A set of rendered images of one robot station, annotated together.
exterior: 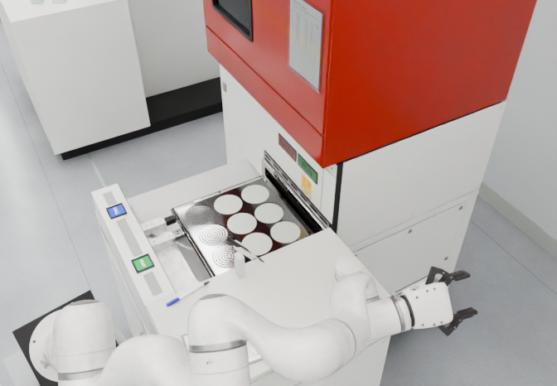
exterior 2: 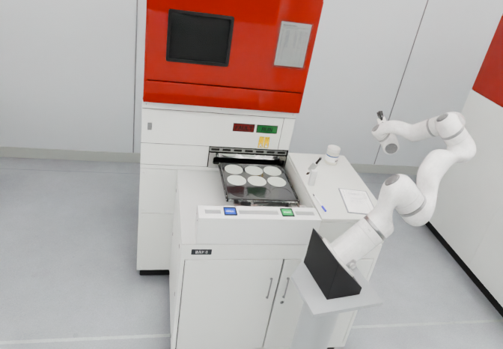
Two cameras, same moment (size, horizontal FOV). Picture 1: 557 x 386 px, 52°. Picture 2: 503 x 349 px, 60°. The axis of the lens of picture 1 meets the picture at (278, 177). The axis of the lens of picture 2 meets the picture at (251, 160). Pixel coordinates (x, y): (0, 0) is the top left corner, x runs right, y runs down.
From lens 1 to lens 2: 2.23 m
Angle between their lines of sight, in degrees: 61
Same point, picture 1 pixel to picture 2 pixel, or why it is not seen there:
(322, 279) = (323, 165)
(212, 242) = (267, 194)
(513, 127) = not seen: hidden behind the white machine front
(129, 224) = (247, 210)
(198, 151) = not seen: outside the picture
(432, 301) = not seen: hidden behind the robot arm
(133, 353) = (441, 159)
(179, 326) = (340, 211)
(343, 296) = (400, 125)
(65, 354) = (418, 195)
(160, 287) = (308, 211)
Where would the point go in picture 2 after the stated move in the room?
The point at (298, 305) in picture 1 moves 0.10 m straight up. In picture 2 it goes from (337, 176) to (342, 160)
